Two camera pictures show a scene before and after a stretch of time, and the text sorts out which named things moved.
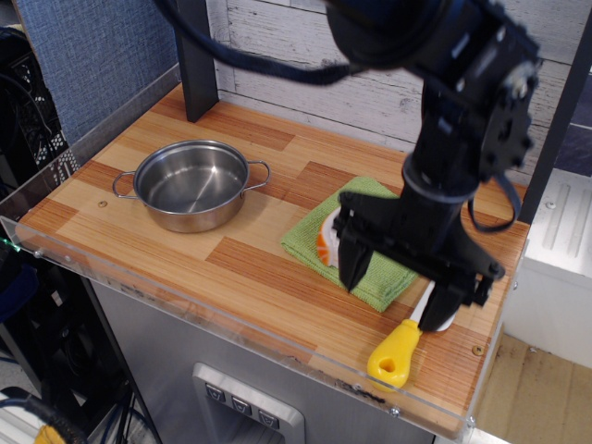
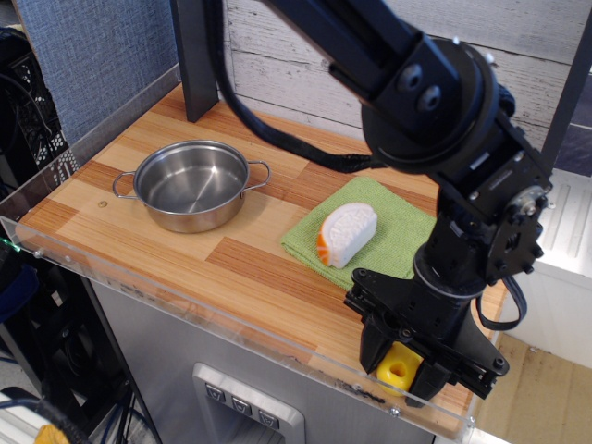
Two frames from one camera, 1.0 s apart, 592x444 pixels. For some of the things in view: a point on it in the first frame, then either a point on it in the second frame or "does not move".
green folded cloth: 380,281 does not move
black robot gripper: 422,234 -> 440,329
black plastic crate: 31,137 does not move
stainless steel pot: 192,186 does not move
